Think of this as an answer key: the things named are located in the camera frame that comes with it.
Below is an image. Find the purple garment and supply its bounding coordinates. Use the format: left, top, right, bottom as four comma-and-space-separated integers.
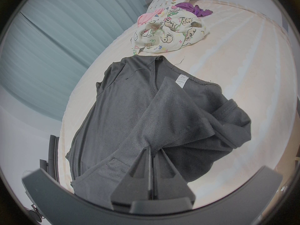
176, 2, 214, 18

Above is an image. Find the bed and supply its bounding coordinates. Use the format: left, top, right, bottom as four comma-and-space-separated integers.
55, 0, 300, 209

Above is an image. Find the black T-shirt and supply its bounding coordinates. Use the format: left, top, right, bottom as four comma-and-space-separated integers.
66, 55, 252, 195

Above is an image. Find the blue-green curtain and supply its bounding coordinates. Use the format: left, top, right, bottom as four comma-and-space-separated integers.
21, 0, 153, 65
0, 12, 94, 121

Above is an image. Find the white printed pyjama garment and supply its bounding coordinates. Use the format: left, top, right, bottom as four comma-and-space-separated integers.
130, 5, 210, 56

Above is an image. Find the black chest of drawers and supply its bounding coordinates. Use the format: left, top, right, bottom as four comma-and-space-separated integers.
40, 135, 60, 182

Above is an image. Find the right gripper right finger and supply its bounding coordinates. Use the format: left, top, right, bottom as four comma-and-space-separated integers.
151, 148, 196, 208

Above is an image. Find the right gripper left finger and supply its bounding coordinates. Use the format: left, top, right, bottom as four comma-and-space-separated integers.
111, 145, 151, 208

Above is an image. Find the pink garment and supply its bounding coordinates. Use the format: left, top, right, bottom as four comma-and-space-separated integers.
137, 8, 164, 26

